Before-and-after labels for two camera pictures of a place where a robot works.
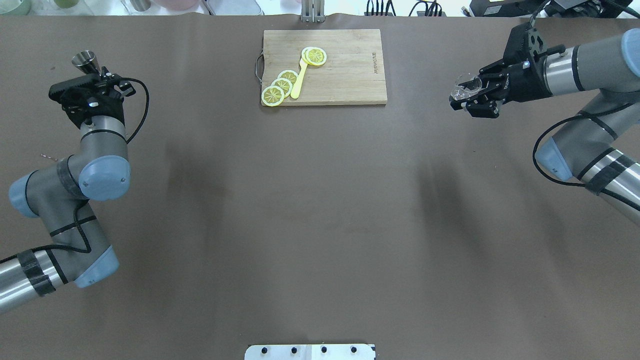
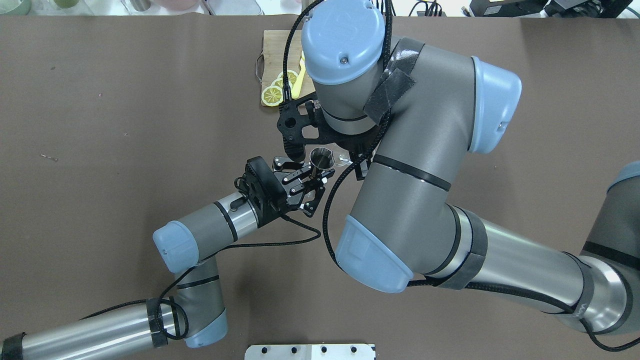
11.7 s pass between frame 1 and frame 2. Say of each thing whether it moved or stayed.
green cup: stayed
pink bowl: stayed
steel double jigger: moved
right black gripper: moved
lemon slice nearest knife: stayed
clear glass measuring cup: moved
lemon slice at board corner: stayed
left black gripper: moved
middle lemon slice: stayed
